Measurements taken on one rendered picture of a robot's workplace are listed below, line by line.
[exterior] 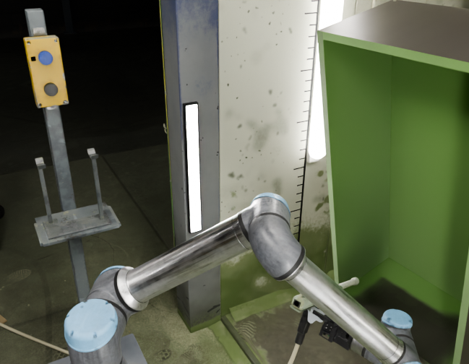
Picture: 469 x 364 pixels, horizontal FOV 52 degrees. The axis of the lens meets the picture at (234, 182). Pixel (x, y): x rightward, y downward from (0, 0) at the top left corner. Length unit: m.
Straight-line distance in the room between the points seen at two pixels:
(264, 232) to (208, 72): 0.94
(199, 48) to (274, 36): 0.36
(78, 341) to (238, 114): 1.17
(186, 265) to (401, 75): 1.03
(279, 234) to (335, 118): 0.63
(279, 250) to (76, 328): 0.62
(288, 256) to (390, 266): 1.19
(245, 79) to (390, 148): 0.67
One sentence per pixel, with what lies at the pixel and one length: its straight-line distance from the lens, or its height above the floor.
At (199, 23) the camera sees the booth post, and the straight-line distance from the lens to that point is 1.97.
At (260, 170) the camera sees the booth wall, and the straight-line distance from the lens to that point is 2.32.
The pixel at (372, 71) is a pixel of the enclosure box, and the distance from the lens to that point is 1.83.
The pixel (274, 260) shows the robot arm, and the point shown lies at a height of 1.15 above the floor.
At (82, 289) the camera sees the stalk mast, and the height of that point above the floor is 0.33.
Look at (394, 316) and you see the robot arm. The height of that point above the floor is 0.83.
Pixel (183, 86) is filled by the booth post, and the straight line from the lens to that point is 1.99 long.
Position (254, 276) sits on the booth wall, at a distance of 2.66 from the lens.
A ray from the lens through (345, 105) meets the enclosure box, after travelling 1.77.
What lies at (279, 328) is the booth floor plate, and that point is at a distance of 2.66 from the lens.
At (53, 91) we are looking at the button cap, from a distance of 1.99.
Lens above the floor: 1.90
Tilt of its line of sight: 27 degrees down
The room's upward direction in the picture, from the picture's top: straight up
